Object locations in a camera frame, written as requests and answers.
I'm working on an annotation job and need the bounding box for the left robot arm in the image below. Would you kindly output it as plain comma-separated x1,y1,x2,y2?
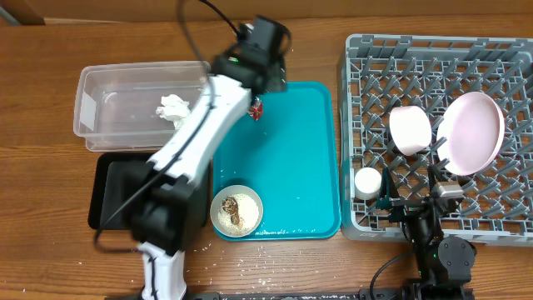
123,16,291,299

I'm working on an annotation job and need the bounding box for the black plastic tray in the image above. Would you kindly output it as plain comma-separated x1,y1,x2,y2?
87,152,212,230

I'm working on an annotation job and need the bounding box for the leftover rice and food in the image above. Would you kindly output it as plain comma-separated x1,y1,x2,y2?
217,193,262,238

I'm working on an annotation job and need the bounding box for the clear plastic bin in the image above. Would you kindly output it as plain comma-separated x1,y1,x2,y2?
73,61,205,153

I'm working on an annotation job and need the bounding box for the pink bowl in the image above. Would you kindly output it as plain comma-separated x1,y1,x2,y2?
389,106,431,156

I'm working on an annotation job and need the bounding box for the teal serving tray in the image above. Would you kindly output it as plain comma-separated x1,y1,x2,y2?
212,82,341,241

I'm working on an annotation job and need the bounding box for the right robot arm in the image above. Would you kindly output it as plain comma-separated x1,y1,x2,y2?
368,165,477,300

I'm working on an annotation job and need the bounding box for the white tissue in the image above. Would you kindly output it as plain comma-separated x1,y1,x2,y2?
156,94,191,130

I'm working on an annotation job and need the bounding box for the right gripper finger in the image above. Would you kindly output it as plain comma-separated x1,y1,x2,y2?
381,167,396,199
427,164,447,188

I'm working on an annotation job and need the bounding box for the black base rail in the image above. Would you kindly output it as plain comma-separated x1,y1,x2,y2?
104,288,476,300

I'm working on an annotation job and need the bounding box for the red snack wrapper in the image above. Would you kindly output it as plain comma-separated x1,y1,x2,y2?
247,97,263,121

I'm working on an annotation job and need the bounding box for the pink round plate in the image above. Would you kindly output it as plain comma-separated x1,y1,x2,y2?
437,92,505,176

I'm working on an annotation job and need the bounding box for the small white cup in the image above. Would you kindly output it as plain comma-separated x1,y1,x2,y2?
354,167,381,200

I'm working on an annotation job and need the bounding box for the grey bowl with rice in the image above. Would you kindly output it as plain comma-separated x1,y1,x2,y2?
210,185,263,238

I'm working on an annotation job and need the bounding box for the grey dishwasher rack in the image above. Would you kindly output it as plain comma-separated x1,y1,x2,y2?
338,34,532,247

